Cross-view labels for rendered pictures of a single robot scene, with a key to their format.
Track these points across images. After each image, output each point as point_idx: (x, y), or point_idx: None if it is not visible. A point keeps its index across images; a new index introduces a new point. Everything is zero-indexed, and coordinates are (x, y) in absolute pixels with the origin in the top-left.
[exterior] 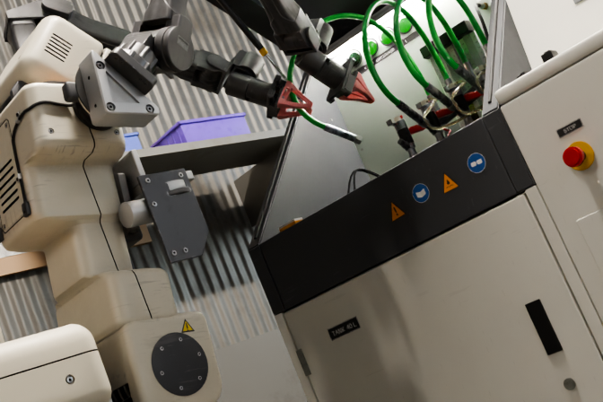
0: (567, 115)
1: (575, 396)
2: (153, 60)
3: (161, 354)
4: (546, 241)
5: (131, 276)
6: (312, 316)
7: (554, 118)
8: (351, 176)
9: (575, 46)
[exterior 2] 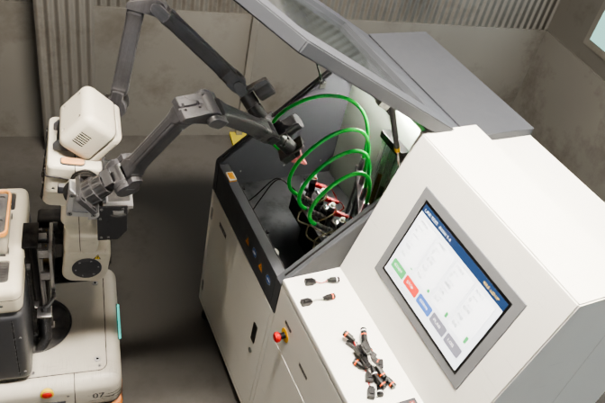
0: (290, 324)
1: (249, 353)
2: (108, 193)
3: (77, 264)
4: (266, 325)
5: (76, 237)
6: (219, 210)
7: (287, 317)
8: (273, 180)
9: (304, 320)
